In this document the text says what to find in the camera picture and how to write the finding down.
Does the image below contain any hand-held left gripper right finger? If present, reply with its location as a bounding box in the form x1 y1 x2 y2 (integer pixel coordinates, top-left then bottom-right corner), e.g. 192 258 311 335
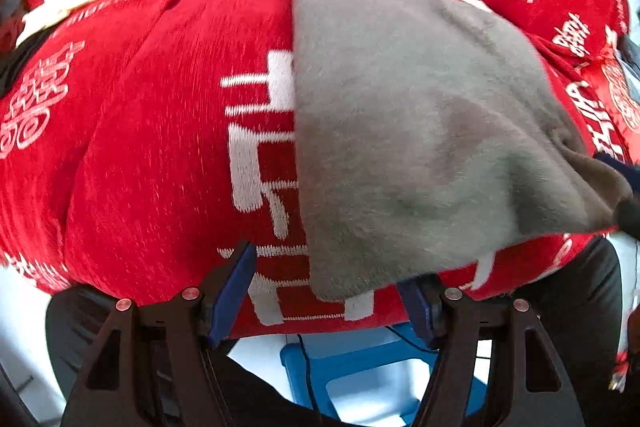
397 274 586 427

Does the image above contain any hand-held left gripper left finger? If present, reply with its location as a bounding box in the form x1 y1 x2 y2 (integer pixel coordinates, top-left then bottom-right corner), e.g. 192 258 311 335
61 239 258 427

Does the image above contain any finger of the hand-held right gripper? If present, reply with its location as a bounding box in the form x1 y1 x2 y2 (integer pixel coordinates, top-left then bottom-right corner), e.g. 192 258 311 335
614 196 640 240
595 152 640 195

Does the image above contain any grey small garment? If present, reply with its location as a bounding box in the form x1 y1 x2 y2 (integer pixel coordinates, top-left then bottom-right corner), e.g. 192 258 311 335
289 0 635 303

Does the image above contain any red round-patterned cloth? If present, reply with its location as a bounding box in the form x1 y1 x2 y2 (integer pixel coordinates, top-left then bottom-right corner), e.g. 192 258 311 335
595 47 640 135

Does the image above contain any blue plastic stool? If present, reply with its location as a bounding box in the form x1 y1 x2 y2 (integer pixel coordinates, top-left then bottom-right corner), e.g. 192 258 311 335
280 324 488 427

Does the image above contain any red printed blanket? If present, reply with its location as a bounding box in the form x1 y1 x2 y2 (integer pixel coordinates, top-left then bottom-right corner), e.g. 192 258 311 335
0 0 636 340

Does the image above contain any black cable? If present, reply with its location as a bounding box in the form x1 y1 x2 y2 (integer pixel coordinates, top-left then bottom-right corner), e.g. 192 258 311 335
295 332 323 427

